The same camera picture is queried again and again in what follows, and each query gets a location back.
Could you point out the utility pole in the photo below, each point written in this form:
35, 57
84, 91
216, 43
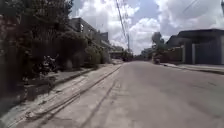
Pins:
128, 41

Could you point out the row of buildings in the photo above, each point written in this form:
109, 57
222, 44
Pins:
90, 33

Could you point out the row of bushes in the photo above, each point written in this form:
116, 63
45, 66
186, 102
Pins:
76, 50

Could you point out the grey concrete road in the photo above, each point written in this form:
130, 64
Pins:
150, 96

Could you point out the distant tree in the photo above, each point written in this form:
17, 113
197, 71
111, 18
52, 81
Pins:
156, 41

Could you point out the building with dark roof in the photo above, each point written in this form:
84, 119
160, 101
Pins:
200, 46

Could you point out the dark tree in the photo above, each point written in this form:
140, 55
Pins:
26, 33

